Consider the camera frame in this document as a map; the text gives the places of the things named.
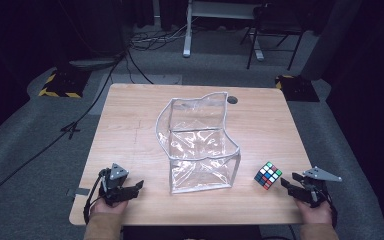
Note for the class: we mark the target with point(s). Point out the black yellow striped base plate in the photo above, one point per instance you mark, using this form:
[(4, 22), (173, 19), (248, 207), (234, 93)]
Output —
[(65, 85), (295, 87)]

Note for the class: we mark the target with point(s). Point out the round grey floor base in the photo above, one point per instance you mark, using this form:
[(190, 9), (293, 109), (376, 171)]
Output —
[(91, 63)]

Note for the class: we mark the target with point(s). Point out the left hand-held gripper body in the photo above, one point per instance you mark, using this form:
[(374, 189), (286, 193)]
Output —
[(115, 186)]

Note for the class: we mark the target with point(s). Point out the black metal chair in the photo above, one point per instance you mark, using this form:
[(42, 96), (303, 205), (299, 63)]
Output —
[(275, 31)]

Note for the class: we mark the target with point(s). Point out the multicoloured puzzle cube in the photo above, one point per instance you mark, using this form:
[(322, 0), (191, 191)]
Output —
[(268, 175)]

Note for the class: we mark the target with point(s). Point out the clear plastic bag white trim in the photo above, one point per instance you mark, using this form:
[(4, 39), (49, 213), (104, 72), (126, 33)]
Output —
[(198, 146)]

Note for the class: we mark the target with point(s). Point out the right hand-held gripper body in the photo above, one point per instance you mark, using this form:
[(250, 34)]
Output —
[(315, 186)]

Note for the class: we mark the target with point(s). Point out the person's right hand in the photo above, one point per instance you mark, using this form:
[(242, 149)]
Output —
[(315, 213)]

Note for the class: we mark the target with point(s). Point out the grey tape piece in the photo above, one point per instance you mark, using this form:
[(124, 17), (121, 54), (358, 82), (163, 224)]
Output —
[(82, 191)]

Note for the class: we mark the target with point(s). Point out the white metal desk frame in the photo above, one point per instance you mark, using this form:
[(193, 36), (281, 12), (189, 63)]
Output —
[(213, 26)]

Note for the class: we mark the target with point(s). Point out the person's left hand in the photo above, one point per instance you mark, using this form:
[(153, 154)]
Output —
[(108, 207)]

